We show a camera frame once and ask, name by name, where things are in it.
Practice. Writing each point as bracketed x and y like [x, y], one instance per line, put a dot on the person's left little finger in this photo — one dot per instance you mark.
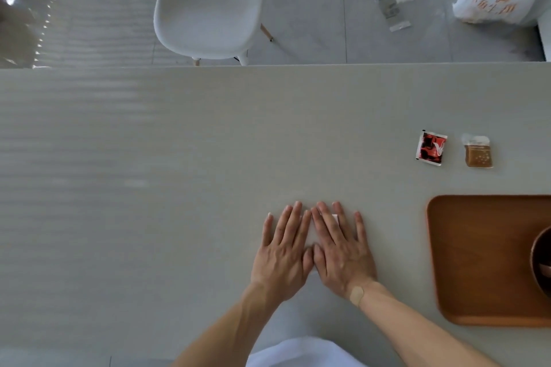
[267, 230]

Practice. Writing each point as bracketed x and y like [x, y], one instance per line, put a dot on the clear brown seasoning sachet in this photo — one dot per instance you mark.
[478, 154]

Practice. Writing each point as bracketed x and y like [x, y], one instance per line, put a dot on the person's right forearm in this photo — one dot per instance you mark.
[413, 328]

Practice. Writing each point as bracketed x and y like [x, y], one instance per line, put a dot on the person's left middle finger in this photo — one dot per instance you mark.
[295, 221]

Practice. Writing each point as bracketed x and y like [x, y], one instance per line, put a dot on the person's left thumb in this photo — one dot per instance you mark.
[308, 260]

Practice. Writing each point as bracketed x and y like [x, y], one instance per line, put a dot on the white wrapper strip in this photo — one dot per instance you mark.
[400, 26]

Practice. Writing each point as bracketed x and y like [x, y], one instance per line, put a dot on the person's left forearm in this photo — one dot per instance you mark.
[228, 328]

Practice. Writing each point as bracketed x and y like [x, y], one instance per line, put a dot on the grey foil wrapper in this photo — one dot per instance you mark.
[390, 8]

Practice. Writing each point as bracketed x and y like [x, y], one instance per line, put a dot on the brown wooden tray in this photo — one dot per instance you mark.
[478, 259]

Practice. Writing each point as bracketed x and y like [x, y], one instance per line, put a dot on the red black sauce sachet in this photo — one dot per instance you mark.
[431, 148]

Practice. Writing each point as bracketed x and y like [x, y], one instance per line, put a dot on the person's right middle finger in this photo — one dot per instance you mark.
[328, 221]

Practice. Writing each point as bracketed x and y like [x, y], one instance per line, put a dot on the dark wooden bowl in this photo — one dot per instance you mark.
[538, 250]

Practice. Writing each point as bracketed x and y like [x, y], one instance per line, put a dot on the person's right hand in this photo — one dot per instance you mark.
[344, 261]

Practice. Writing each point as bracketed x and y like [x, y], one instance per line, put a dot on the person's white garment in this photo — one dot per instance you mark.
[303, 356]

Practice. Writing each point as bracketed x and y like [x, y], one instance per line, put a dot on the pale spoon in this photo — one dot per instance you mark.
[546, 270]

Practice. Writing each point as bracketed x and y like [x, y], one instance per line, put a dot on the white plastic shell chair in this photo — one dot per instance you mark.
[209, 1]

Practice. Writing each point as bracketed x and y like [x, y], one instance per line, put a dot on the person's left hand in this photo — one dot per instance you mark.
[280, 259]

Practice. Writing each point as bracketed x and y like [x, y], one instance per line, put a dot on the person's right thumb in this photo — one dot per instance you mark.
[319, 258]

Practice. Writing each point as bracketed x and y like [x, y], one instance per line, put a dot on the person's right little finger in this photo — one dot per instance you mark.
[360, 229]

